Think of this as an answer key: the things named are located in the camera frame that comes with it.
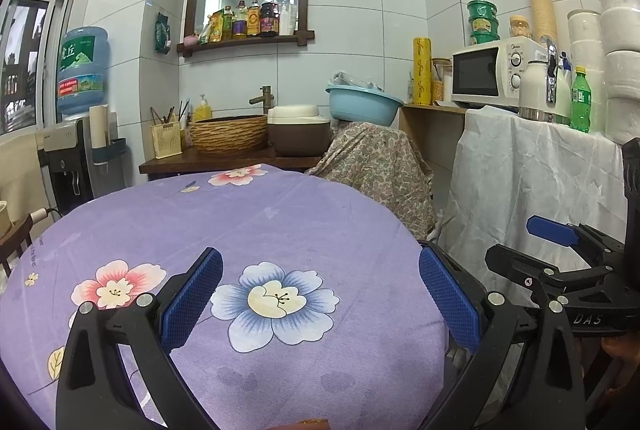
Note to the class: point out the white cover cloth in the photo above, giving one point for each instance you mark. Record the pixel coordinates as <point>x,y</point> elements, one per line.
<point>525,180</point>

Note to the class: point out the woven pattern wash basin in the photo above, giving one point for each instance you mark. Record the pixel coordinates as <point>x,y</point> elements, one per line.
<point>230,135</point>

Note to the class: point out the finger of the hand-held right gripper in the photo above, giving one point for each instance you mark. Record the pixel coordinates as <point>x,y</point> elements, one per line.
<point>550,230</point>
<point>515,265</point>

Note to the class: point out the water dispenser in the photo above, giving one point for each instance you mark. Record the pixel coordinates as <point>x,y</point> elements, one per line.
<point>65,165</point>

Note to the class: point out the yellow soap pump bottle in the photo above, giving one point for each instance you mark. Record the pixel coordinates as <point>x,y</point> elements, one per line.
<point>203,111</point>

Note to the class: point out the green wall packet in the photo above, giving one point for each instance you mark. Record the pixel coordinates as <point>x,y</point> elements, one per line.
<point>162,34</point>

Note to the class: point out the dark wooden counter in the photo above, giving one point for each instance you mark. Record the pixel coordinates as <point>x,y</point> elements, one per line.
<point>200,164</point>

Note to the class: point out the yellow plastic wrap roll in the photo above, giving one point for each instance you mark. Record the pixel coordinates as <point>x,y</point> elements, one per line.
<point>422,70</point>

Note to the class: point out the glass jar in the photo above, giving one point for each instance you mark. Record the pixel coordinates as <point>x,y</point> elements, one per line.
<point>441,82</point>

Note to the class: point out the amber sauce bottle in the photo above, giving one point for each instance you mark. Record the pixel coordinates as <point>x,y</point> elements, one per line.
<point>254,20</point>

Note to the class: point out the floral patterned cloth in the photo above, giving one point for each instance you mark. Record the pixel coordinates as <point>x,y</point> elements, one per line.
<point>375,170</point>

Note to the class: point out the stack of toilet paper rolls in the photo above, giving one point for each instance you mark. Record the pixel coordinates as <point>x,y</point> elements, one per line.
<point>617,35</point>

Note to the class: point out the white microwave oven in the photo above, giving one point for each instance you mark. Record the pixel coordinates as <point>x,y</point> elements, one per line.
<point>480,75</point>

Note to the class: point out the small pink pot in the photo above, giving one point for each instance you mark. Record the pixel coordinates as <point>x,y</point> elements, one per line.
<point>190,40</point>

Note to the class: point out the light wooden cabinet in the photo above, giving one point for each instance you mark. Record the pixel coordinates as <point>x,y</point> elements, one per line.
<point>430,150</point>

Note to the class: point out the beige chopstick holder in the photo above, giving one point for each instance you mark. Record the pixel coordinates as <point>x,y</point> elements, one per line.
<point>166,141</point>

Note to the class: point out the dark sauce bottle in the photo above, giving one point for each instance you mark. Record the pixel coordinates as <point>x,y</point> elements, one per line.
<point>269,17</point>

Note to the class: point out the white plastic bottle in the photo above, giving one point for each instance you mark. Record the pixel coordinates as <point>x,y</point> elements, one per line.
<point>285,20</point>

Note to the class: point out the bunch of dark chopsticks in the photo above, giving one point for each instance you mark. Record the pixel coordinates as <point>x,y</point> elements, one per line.
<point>170,114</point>

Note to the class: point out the stack of green cups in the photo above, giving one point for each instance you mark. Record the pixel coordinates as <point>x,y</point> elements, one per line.
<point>482,22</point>

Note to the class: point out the amber jar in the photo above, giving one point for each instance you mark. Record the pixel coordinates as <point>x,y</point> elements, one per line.
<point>521,29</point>

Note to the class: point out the purple label oil bottle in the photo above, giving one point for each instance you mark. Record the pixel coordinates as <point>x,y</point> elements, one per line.
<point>240,22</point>

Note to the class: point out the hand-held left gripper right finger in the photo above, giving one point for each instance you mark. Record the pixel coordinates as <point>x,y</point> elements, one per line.
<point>447,300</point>

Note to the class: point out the light blue plastic basin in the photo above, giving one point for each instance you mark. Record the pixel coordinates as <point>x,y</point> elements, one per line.
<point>365,107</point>

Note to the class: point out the person's right hand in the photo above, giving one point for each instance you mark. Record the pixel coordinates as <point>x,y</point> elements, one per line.
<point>625,352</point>

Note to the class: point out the yellow seasoning pouch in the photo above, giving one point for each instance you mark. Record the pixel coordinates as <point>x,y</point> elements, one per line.
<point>216,27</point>

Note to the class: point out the grey-blue wall holder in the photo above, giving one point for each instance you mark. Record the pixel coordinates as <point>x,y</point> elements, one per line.
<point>112,155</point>

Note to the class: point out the sliding glass window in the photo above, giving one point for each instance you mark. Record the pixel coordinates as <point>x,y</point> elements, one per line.
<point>25,60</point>

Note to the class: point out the dark wooden chair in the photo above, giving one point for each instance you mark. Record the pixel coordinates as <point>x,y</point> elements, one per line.
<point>12,250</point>

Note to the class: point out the white and steel kettle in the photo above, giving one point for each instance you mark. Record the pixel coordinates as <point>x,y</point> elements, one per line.
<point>537,90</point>

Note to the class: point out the brown and white rice cooker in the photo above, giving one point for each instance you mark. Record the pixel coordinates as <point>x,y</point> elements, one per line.
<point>299,132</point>

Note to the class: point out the green soda bottle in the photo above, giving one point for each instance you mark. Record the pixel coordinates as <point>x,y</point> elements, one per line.
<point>581,102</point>

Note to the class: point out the purple floral tablecloth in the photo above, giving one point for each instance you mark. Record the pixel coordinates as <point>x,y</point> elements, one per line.
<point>275,220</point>

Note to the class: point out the bronze faucet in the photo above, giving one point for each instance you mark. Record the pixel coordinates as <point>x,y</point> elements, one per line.
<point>267,97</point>

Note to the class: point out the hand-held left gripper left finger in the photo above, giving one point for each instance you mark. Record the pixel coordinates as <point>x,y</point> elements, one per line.
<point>192,300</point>

